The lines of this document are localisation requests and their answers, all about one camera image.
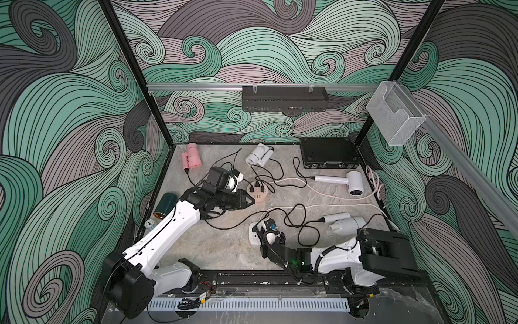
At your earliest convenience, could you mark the clear mesh wall holder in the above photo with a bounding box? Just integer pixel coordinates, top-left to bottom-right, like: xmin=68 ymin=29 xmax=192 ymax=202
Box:
xmin=366 ymin=81 xmax=426 ymax=147

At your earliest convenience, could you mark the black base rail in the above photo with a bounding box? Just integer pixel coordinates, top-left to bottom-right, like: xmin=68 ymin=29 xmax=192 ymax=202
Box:
xmin=177 ymin=269 xmax=434 ymax=296

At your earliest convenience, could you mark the white hair dryer right back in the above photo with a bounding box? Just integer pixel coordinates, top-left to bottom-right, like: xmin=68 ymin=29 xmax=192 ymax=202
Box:
xmin=310 ymin=171 xmax=364 ymax=196

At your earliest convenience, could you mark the white slotted cable duct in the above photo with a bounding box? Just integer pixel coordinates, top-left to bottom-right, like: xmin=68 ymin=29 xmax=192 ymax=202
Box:
xmin=147 ymin=297 xmax=352 ymax=313

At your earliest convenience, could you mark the small clear bottle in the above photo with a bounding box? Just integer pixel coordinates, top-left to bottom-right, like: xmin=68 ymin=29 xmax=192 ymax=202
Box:
xmin=144 ymin=219 xmax=156 ymax=230

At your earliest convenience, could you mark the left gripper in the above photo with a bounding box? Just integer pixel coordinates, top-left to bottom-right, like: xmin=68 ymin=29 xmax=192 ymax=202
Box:
xmin=212 ymin=190 xmax=254 ymax=211

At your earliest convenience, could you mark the black cord of white dryer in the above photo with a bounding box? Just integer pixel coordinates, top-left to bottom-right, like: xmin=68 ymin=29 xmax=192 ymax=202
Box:
xmin=250 ymin=157 xmax=308 ymax=193

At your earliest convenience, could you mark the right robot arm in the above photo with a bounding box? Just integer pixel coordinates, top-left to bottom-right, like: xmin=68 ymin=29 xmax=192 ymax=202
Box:
xmin=251 ymin=219 xmax=422 ymax=288

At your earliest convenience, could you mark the black cord of pink dryer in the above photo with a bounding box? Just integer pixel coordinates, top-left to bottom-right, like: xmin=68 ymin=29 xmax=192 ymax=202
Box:
xmin=185 ymin=147 xmax=244 ymax=187

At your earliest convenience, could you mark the white hair dryer right front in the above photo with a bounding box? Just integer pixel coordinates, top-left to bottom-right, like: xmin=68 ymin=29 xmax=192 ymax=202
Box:
xmin=323 ymin=213 xmax=366 ymax=236

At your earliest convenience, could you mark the black case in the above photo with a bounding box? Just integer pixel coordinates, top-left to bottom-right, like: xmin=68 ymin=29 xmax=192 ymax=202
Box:
xmin=300 ymin=137 xmax=360 ymax=170

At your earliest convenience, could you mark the white folded hair dryer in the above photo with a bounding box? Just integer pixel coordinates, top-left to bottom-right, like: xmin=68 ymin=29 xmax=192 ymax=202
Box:
xmin=245 ymin=143 xmax=274 ymax=167

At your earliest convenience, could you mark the black cord of green dryer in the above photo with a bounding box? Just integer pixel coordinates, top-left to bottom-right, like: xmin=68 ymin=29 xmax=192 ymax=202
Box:
xmin=204 ymin=208 xmax=268 ymax=231

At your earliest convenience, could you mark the black wall shelf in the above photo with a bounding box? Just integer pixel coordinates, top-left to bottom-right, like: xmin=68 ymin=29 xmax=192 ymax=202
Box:
xmin=241 ymin=86 xmax=329 ymax=116

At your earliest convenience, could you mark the pink round power strip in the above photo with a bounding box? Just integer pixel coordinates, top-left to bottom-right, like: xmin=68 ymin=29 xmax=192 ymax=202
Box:
xmin=246 ymin=181 xmax=269 ymax=203

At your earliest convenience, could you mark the white square power strip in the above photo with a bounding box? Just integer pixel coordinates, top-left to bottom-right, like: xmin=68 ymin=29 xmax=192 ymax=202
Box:
xmin=248 ymin=223 xmax=261 ymax=247

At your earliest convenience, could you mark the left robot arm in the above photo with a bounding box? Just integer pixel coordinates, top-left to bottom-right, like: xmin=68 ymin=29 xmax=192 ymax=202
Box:
xmin=101 ymin=187 xmax=256 ymax=319

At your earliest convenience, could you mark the pink hair dryer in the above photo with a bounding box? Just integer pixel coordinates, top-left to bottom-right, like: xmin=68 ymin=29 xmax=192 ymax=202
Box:
xmin=181 ymin=143 xmax=202 ymax=171

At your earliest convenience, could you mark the dark green hair dryer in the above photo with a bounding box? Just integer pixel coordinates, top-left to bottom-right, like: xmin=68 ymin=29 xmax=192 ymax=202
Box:
xmin=153 ymin=193 xmax=178 ymax=220

